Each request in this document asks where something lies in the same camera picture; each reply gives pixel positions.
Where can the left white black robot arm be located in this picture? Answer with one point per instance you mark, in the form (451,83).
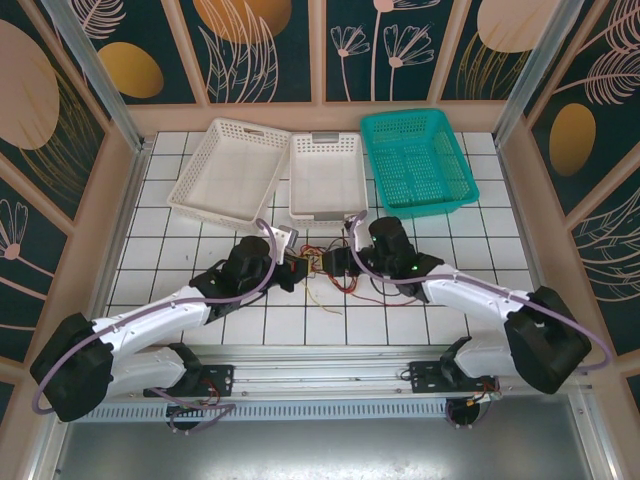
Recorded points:
(150,316)

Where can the teal perforated plastic basket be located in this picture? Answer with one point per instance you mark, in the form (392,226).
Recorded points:
(420,165)

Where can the cream perforated plastic basket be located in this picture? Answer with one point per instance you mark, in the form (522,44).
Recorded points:
(230,175)

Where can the aluminium frame rail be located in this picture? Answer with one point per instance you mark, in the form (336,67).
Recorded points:
(320,370)

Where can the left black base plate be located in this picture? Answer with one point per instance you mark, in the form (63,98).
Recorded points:
(220,377)

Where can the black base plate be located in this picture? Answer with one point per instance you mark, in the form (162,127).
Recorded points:
(425,377)
(220,377)

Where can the aluminium side rail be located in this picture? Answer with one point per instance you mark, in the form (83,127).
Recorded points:
(131,210)
(522,210)

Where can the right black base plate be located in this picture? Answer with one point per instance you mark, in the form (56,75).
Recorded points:
(425,377)

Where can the aluminium corner post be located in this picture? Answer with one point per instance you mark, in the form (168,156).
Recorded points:
(530,75)
(100,85)

